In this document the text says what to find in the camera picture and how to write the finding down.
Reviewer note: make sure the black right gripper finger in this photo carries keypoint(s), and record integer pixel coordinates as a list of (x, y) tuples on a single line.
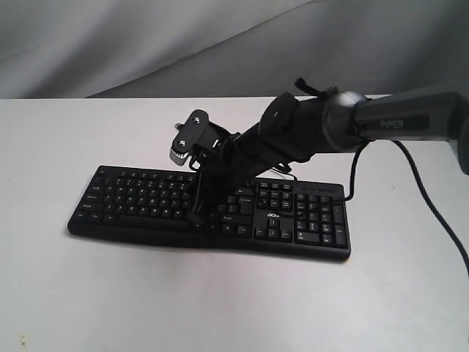
[(217, 207), (206, 176)]

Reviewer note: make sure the black computer keyboard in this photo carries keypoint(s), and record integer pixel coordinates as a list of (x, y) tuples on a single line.
[(271, 216)]

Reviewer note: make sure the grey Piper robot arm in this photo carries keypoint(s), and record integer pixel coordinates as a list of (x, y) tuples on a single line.
[(333, 121)]

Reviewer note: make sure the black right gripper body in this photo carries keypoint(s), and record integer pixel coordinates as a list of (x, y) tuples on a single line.
[(230, 160)]

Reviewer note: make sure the grey backdrop cloth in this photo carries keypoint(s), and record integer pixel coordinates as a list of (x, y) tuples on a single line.
[(175, 49)]

